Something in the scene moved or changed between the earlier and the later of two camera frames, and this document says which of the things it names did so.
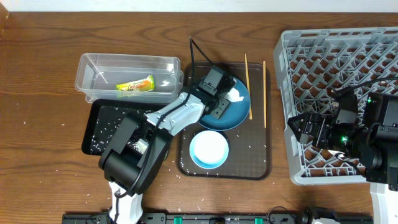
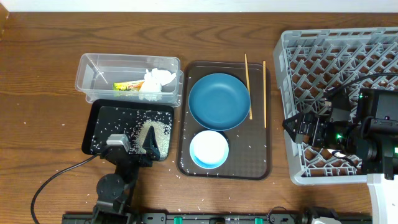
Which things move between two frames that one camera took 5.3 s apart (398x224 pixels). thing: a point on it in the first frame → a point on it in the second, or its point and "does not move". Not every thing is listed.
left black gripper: x=221 y=109 → x=148 y=159
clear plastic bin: x=129 y=78 does not move
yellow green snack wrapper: x=143 y=85 does not move
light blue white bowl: x=209 y=149 does not move
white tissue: x=233 y=96 → x=151 y=88
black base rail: x=205 y=219 does not move
